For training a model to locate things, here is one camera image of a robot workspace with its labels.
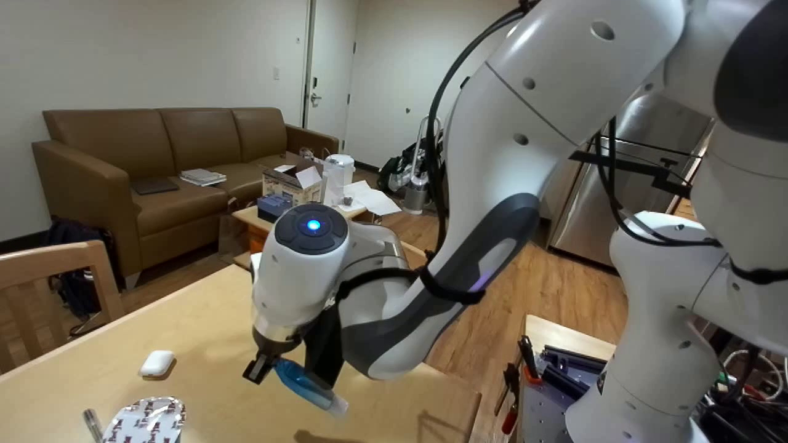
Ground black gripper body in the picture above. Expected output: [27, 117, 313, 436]
[240, 315, 345, 386]

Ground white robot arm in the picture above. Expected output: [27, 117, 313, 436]
[250, 0, 788, 443]

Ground wooden coffee table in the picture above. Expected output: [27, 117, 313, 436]
[233, 207, 371, 254]

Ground dark blue box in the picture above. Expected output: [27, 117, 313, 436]
[255, 194, 292, 222]

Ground white papers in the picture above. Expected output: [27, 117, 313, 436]
[345, 180, 399, 215]

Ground cardboard box on table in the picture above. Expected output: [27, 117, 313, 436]
[261, 163, 321, 204]

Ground white earbuds case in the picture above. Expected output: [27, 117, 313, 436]
[140, 348, 176, 378]

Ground white kettle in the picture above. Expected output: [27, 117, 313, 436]
[321, 153, 353, 204]

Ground patterned cloth pouch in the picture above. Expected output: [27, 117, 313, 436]
[101, 395, 186, 443]

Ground book on sofa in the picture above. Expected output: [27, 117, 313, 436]
[179, 166, 225, 186]

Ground white vacuum cleaner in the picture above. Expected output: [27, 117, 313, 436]
[405, 117, 442, 214]

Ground brown leather sofa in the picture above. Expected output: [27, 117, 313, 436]
[32, 107, 340, 283]

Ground black laptop on sofa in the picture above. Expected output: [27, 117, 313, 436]
[133, 176, 179, 194]

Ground wooden side table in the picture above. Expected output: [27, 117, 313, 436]
[516, 315, 613, 443]

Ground metal utensil on table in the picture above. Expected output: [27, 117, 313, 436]
[81, 407, 103, 443]

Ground black backpack on floor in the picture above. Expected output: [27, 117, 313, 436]
[46, 219, 122, 320]

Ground wooden chair left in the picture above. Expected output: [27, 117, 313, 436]
[0, 240, 122, 372]

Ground white door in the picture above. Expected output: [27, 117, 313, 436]
[302, 0, 357, 137]

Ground stainless steel refrigerator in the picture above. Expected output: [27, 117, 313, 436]
[549, 94, 712, 267]

